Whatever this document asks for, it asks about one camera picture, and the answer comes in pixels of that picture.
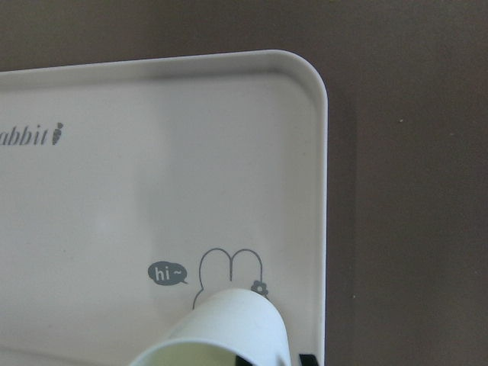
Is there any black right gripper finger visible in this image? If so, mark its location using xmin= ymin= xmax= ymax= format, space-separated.
xmin=297 ymin=347 xmax=319 ymax=366

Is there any light green cup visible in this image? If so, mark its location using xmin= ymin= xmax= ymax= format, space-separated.
xmin=131 ymin=289 xmax=292 ymax=365

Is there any white rabbit print tray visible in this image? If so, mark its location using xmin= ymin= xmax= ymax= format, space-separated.
xmin=1 ymin=50 xmax=328 ymax=365

